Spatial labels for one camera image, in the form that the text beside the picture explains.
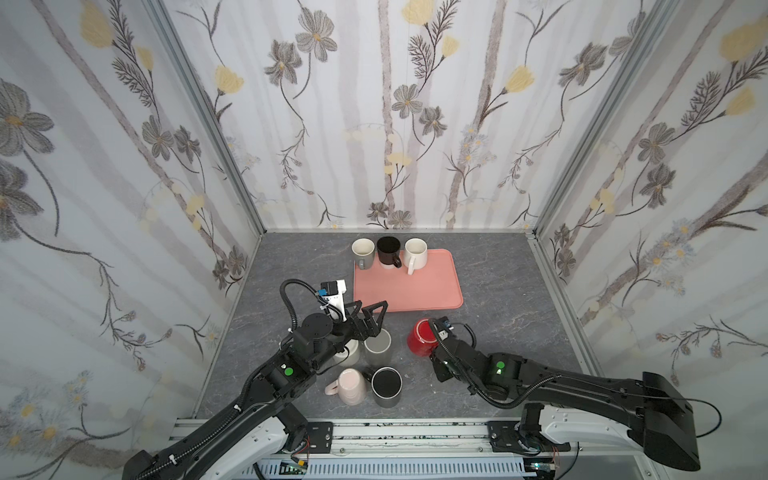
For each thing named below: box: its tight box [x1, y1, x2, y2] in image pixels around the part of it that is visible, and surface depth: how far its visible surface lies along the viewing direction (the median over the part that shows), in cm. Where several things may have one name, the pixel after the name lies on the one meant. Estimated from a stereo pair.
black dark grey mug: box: [362, 366, 404, 409], surface depth 76 cm
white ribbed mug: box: [404, 238, 429, 276], surface depth 107 cm
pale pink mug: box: [324, 368, 368, 407], surface depth 76 cm
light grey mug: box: [351, 237, 375, 270], surface depth 104 cm
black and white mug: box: [377, 236, 402, 269], surface depth 106 cm
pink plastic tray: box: [354, 249, 464, 313], surface depth 107 cm
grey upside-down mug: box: [364, 328, 393, 367], surface depth 81 cm
